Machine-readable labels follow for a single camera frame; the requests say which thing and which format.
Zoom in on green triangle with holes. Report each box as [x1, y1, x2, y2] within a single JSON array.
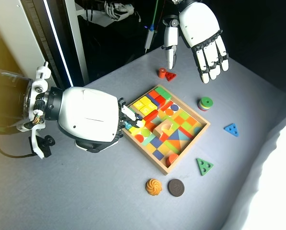
[[196, 157, 215, 177]]

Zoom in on grey table cloth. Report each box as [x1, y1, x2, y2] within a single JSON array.
[[0, 46, 286, 230]]

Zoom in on white upright post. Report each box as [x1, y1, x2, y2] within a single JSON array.
[[63, 0, 90, 86]]

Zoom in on orange swirl cookie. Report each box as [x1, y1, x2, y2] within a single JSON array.
[[145, 178, 163, 196]]

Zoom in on red half-round block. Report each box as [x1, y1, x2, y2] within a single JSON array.
[[166, 153, 180, 167]]

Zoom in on red triangle with holes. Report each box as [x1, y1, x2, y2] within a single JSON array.
[[165, 71, 178, 82]]

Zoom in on white adapter box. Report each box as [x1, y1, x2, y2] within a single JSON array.
[[144, 29, 157, 55]]

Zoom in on natural wood arch block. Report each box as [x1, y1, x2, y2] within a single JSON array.
[[154, 120, 175, 139]]

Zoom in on white cabinet panel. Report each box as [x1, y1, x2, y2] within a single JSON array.
[[0, 0, 62, 81]]

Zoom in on green cable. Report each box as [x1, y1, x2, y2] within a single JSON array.
[[150, 0, 164, 32]]

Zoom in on stacked colourful wooden rings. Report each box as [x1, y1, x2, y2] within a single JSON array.
[[197, 96, 214, 113]]

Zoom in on blue triangle with holes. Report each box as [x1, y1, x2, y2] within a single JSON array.
[[223, 123, 240, 138]]

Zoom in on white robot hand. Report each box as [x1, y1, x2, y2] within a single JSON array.
[[161, 0, 230, 84], [58, 86, 146, 154]]

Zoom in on spare skeletal robot hand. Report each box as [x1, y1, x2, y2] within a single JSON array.
[[104, 0, 135, 22]]

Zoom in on wooden puzzle tray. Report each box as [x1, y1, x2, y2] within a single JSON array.
[[122, 83, 211, 176]]

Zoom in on round chocolate cookie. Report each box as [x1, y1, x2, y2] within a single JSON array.
[[167, 178, 185, 198]]

